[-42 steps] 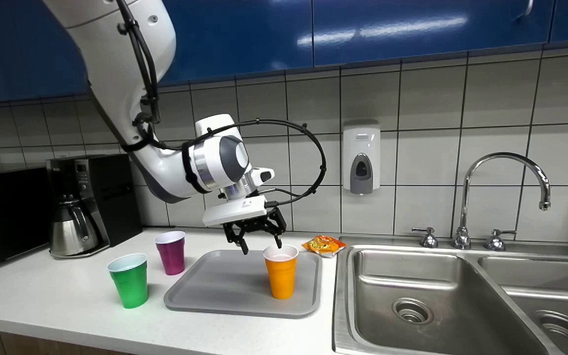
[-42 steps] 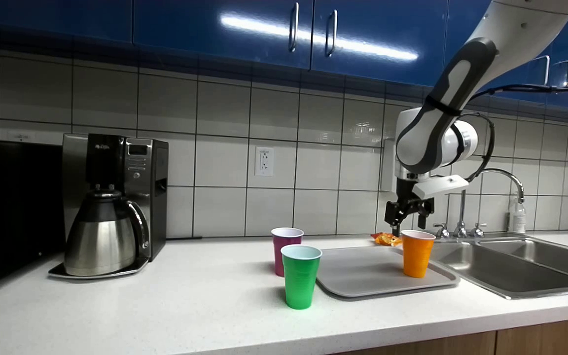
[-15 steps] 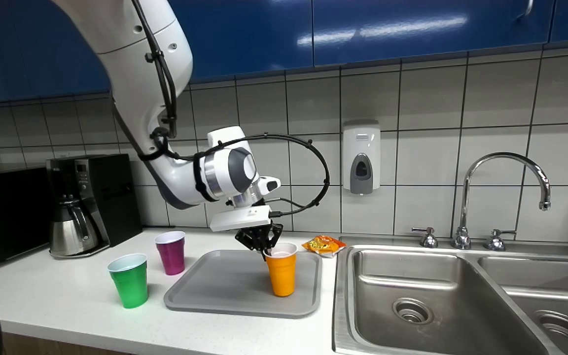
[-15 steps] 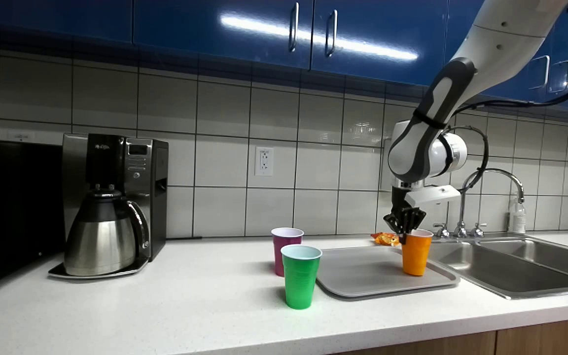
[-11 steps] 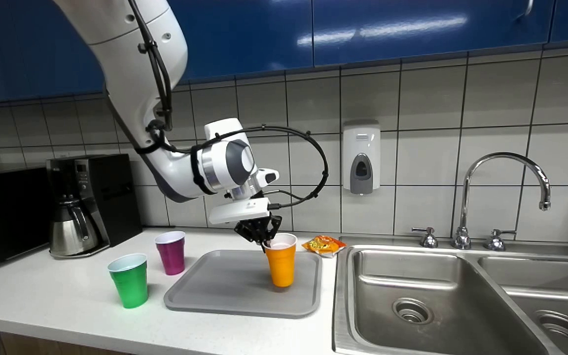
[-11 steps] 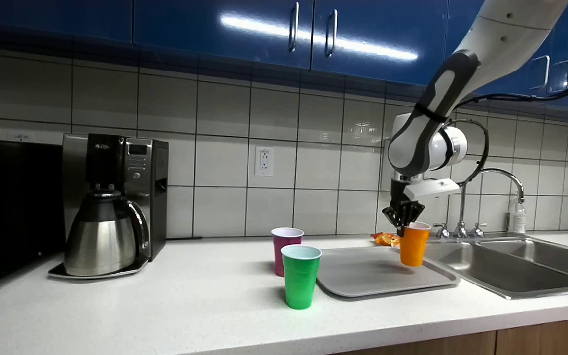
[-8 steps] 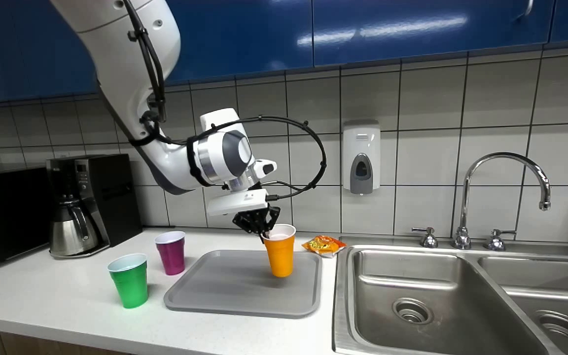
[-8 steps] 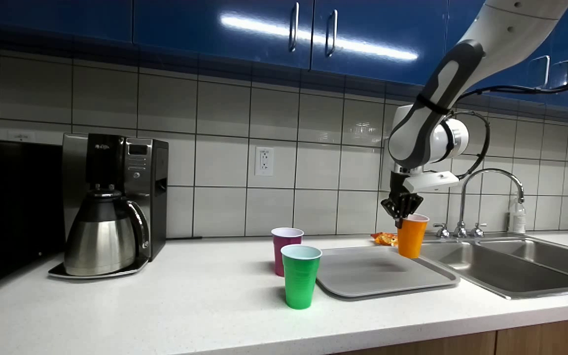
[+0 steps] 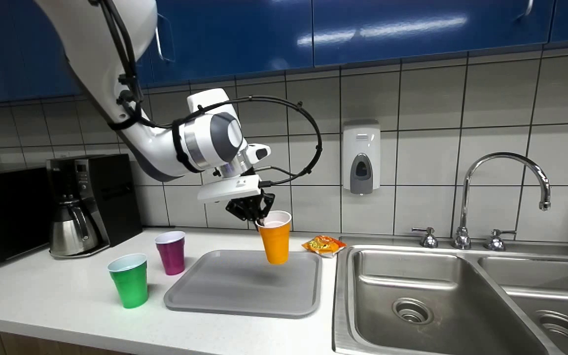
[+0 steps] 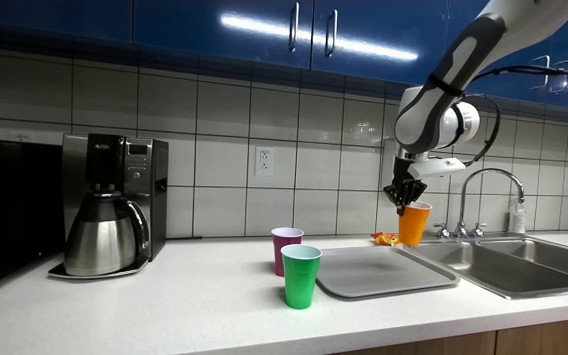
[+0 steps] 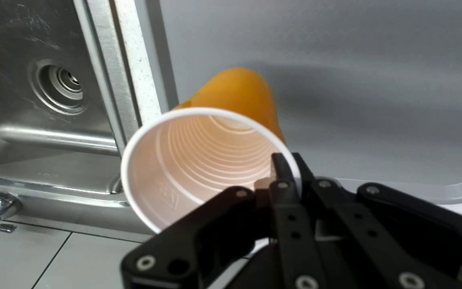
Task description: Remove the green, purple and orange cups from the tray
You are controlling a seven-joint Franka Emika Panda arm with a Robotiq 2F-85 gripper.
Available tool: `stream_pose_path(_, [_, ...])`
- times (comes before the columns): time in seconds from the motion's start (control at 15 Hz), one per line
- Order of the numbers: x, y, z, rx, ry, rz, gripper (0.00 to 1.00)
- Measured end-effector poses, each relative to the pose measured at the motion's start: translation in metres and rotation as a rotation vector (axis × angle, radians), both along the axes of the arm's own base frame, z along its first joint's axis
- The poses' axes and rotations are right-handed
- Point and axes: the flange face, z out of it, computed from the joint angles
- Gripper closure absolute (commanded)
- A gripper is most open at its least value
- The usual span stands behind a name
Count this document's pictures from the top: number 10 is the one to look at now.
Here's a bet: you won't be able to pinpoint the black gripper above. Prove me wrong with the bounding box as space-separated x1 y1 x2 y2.
382 155 430 216

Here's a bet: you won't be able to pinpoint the orange plastic cup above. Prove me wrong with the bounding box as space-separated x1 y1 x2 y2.
396 201 433 250

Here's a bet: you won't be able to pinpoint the green plastic cup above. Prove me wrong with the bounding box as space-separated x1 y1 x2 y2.
280 242 325 311

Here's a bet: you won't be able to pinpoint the purple plastic cup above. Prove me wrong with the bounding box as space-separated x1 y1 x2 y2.
270 226 305 278

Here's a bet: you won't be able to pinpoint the grey plastic tray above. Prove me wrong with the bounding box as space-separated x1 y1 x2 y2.
313 244 461 301

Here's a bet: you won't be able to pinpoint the chrome gooseneck faucet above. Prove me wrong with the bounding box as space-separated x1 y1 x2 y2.
455 165 528 238

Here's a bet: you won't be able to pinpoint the stainless steel double sink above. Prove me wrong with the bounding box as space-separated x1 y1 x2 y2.
408 234 568 301

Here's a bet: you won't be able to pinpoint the wooden base cabinet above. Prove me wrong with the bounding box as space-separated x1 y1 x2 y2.
341 313 568 355

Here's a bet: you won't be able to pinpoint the black coffee maker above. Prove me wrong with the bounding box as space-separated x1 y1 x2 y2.
47 132 171 282

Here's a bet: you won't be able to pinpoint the steel coffee carafe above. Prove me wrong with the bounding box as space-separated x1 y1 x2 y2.
63 191 151 276

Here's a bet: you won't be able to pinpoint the black microwave oven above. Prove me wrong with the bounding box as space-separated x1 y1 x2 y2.
0 136 65 291

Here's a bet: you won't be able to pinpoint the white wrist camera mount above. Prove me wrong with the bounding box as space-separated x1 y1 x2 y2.
406 153 467 179

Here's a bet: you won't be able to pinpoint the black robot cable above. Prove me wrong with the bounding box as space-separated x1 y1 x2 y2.
459 57 568 167

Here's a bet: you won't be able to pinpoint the white wall outlet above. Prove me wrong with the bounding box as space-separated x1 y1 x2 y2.
252 143 278 179

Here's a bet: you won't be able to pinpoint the silver cabinet handle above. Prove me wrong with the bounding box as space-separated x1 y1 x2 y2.
530 55 552 90
323 5 339 59
288 0 299 55
552 59 568 94

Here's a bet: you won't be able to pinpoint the blue wall cabinets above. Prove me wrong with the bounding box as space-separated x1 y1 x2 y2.
0 0 568 114

